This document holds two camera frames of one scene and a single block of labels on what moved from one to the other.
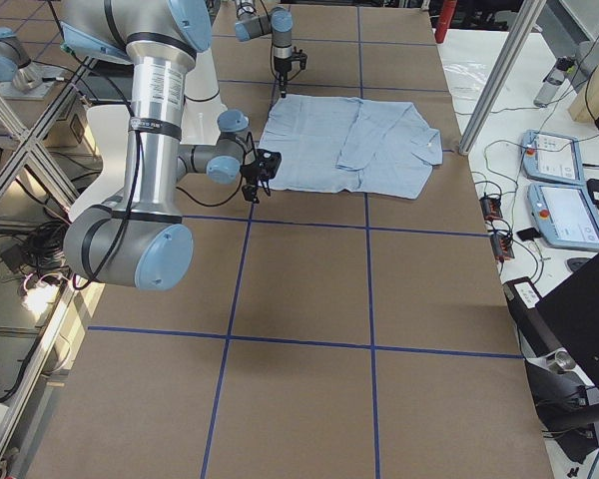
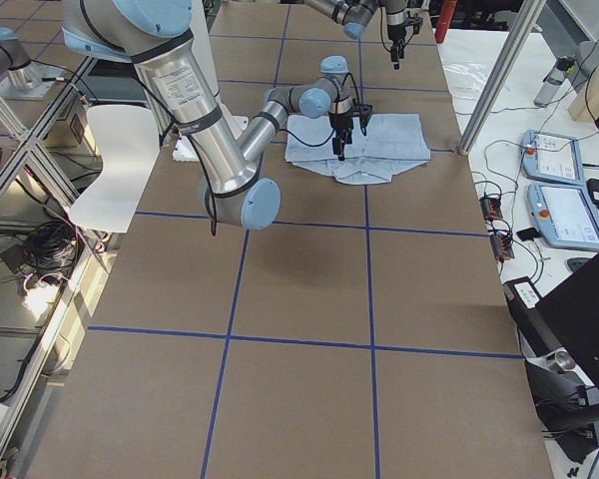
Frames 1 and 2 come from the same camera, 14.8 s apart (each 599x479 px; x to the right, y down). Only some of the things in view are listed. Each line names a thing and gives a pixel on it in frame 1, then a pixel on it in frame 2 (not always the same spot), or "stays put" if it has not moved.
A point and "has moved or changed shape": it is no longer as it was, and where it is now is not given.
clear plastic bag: (465, 78) stays put
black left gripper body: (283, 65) → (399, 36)
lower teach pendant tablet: (563, 217) stays put
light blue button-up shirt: (345, 143) has moved or changed shape
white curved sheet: (109, 127) stays put
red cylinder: (445, 16) stays put
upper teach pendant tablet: (550, 157) stays put
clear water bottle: (564, 65) stays put
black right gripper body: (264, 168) → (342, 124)
